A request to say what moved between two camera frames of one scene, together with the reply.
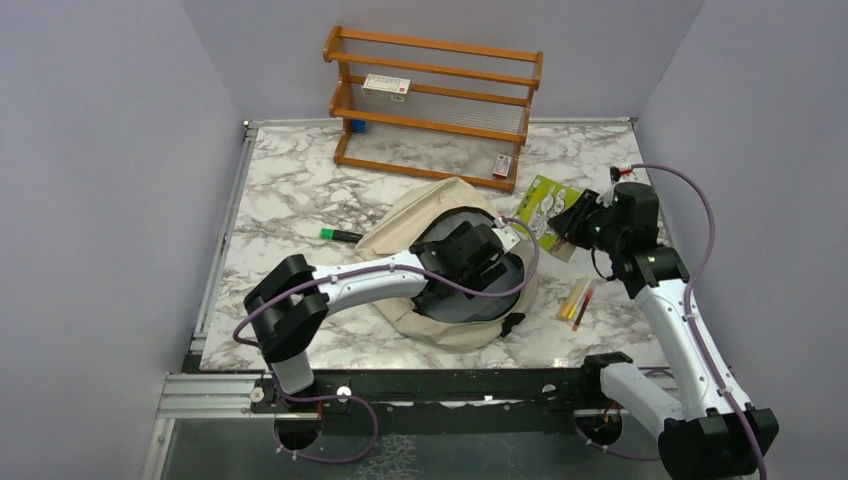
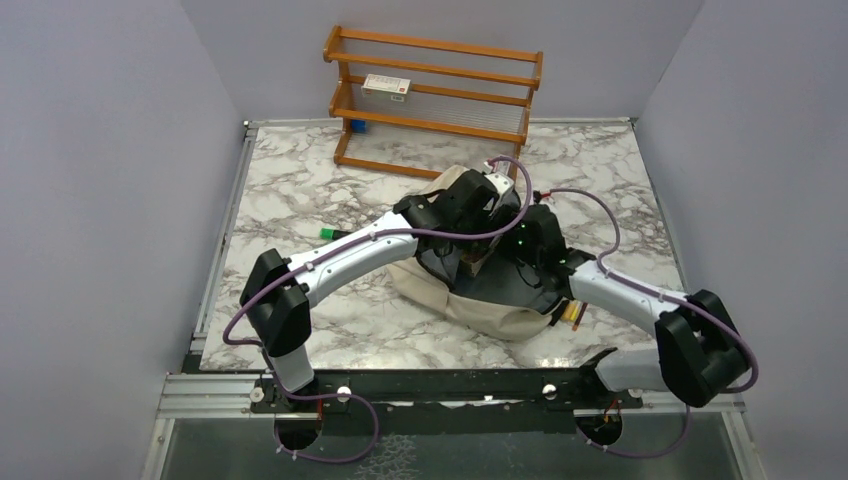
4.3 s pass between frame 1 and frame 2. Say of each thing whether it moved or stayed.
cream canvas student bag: moved
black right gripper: moved
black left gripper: moved
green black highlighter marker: stayed
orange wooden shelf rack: stayed
